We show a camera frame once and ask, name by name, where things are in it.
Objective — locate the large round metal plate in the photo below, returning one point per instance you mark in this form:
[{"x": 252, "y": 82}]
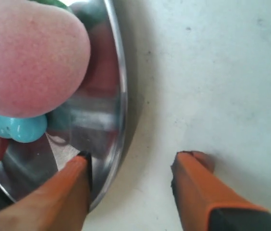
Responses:
[{"x": 92, "y": 120}]

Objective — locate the teal rubber bone toy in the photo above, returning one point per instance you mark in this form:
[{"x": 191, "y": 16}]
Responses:
[{"x": 23, "y": 130}]

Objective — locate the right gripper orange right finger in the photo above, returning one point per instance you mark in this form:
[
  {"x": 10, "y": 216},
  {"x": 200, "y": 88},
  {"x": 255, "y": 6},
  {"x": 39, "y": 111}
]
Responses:
[{"x": 205, "y": 203}]

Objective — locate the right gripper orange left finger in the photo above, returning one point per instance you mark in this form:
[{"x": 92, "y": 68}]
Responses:
[{"x": 60, "y": 204}]

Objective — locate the pink foam ball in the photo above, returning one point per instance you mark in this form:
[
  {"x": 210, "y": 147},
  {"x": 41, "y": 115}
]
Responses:
[{"x": 44, "y": 56}]

